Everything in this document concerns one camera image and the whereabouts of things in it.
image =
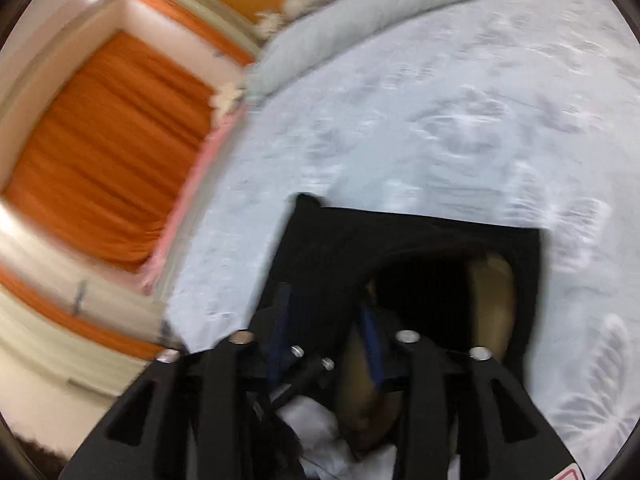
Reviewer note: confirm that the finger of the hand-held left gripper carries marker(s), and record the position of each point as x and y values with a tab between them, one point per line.
311	376

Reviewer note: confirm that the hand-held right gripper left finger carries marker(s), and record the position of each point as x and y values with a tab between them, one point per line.
280	332

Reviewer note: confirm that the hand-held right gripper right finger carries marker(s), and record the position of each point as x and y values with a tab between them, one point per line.
372	350

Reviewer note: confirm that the black pants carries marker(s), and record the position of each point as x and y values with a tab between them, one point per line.
400	240

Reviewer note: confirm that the white cloth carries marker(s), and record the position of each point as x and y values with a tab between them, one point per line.
312	430

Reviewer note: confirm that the pink seat mat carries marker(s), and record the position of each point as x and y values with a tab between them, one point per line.
200	180

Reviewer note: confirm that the butterfly print bed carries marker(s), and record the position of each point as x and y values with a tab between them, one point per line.
400	135

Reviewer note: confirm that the white drawer cabinet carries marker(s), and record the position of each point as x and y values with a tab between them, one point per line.
60	280

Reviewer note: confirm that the flower shaped cushion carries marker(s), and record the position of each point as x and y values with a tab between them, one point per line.
224	96

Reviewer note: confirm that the wide orange curtain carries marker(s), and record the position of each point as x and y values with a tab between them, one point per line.
100	150

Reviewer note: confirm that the white fluffy bedside lamp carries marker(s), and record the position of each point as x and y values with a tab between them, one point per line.
270	22

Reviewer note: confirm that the narrow orange curtain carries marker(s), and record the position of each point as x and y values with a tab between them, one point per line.
200	27

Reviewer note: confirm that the grey duvet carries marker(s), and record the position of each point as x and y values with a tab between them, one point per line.
400	15

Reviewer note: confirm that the white sheer curtain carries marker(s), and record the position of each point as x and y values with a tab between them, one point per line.
205	2

